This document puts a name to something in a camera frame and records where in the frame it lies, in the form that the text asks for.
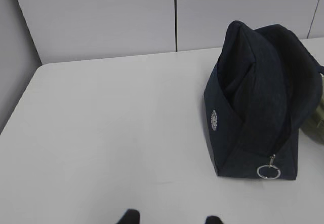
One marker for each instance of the green lid glass container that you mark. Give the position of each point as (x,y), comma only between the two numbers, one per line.
(316,117)

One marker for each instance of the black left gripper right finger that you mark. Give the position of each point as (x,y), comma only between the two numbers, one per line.
(213,220)

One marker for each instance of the dark blue fabric bag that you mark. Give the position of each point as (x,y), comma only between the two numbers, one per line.
(264,86)

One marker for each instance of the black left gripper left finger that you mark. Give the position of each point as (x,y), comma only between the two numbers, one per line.
(131,216)

